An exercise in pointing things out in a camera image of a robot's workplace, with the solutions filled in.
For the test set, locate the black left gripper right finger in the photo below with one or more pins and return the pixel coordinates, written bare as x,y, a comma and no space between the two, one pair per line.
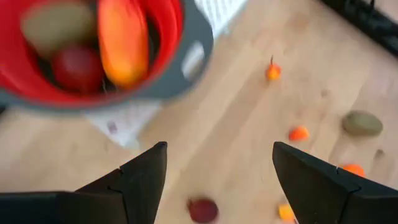
320,199

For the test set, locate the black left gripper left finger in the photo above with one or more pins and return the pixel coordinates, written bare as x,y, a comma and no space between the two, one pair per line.
130,199

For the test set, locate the small orange yellow pepper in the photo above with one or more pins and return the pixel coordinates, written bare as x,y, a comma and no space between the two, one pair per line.
273,72
298,133
285,212

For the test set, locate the small round orange fruit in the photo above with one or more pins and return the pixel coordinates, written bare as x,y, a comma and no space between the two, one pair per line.
354,169

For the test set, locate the dark red round fruit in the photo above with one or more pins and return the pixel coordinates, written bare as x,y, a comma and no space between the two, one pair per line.
202,211
77,67

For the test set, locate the brown green kiwi fruit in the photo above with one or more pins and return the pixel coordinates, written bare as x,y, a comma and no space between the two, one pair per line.
56,25
362,123

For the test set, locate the red orange pepper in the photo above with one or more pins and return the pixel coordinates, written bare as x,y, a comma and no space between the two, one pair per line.
124,46

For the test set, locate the white perforated shelf riser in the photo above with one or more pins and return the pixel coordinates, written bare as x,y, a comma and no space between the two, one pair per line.
124,124

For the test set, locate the red grey collapsible colander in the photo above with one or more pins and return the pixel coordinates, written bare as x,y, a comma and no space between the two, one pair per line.
174,84

